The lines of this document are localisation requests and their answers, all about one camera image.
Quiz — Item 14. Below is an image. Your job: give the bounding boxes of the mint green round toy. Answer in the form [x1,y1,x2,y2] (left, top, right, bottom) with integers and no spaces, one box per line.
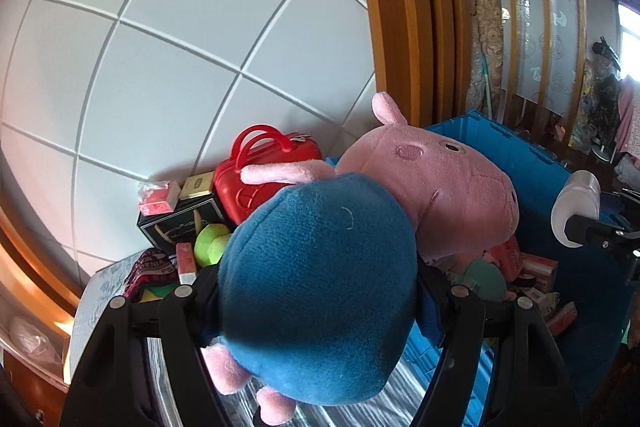
[462,257,508,303]

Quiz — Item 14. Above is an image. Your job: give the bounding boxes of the wooden door frame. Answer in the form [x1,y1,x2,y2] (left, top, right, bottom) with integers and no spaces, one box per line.
[347,0,473,142]

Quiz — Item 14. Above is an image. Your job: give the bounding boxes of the curved wooden frame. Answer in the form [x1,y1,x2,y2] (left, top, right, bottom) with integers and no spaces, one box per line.
[0,192,86,338]

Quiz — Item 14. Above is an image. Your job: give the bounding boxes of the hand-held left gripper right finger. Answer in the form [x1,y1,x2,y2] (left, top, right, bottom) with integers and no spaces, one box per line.
[412,264,583,427]

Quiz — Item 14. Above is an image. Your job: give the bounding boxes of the dark hanging clothes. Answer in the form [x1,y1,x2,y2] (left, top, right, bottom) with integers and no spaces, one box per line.
[582,36,623,152]

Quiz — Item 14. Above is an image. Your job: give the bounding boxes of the frosted glass sliding door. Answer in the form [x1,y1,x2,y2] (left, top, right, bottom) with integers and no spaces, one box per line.
[472,0,588,118]

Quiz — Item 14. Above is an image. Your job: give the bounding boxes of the pink printed packet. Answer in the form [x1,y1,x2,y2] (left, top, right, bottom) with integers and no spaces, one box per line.
[492,242,523,283]

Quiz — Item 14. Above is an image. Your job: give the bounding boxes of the brown wooden cabinet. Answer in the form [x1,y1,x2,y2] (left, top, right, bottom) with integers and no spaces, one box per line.
[0,342,68,413]

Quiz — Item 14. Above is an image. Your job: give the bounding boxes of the red plastic suitcase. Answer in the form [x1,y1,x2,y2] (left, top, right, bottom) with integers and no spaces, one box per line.
[214,124,323,224]

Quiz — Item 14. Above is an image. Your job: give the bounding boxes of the pink pig plush toy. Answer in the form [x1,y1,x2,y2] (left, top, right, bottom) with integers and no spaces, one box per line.
[202,92,521,425]

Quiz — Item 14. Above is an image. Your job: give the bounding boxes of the blue plastic container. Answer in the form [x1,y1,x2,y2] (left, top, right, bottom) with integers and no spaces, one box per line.
[320,109,640,427]

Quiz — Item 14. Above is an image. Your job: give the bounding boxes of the maroon knit hat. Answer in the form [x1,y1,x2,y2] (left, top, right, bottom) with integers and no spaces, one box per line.
[124,249,180,300]

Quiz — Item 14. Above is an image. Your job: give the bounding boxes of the clear plastic bag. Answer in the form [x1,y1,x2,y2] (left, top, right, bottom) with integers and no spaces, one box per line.
[10,314,51,358]

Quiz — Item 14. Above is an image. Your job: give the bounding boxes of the rolled patterned carpet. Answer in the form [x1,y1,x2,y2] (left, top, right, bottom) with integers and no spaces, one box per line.
[465,0,505,122]

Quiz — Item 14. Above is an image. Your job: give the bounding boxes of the gold box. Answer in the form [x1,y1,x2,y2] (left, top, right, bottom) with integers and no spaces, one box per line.
[179,176,216,201]

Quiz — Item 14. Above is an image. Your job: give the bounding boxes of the black gift box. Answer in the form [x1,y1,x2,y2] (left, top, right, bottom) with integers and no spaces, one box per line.
[138,197,233,250]

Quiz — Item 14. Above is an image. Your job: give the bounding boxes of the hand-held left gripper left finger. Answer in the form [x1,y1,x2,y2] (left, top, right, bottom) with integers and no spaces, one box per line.
[59,264,226,427]

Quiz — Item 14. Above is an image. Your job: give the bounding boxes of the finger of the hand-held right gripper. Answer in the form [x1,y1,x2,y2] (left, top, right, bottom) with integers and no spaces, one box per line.
[599,190,640,229]
[565,214,640,251]

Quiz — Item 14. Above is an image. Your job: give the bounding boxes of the pink tissue pack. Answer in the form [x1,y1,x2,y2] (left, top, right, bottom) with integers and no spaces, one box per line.
[175,242,198,286]
[137,180,181,215]

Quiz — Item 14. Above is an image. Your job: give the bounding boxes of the striped blue white cloth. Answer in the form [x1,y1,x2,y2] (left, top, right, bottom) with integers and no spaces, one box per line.
[69,252,441,427]

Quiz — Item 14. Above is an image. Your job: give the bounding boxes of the pink hanging garment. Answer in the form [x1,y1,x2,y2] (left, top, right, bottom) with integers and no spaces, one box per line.
[615,77,640,154]

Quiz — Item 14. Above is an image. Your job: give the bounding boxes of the pink flat packet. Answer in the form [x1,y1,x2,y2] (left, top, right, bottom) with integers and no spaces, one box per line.
[545,302,578,338]

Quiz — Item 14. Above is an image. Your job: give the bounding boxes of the lime green plush toy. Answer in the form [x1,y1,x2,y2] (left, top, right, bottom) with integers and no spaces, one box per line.
[194,222,232,268]

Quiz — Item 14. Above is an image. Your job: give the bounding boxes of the yellow duck plush toy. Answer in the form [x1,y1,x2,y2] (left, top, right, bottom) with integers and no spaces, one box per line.
[137,284,178,303]

